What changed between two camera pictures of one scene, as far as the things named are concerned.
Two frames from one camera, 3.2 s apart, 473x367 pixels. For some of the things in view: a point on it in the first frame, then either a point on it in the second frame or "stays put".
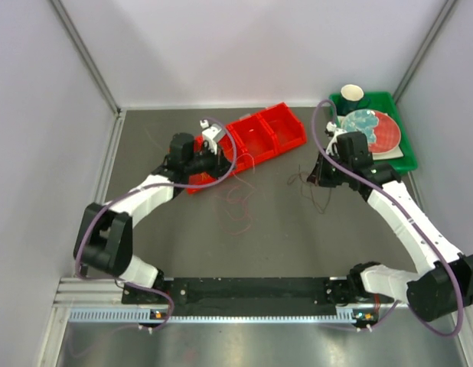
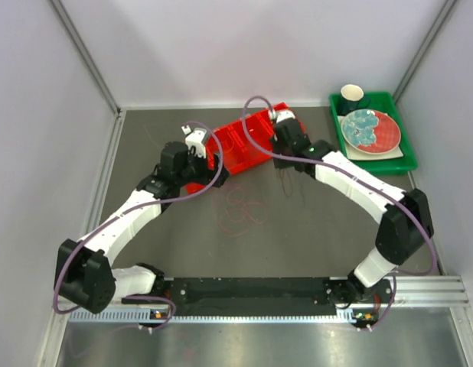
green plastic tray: (384, 102) stays put
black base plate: (243, 292) stays put
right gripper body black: (330, 174) -> (278, 149)
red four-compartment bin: (258, 137) stays put
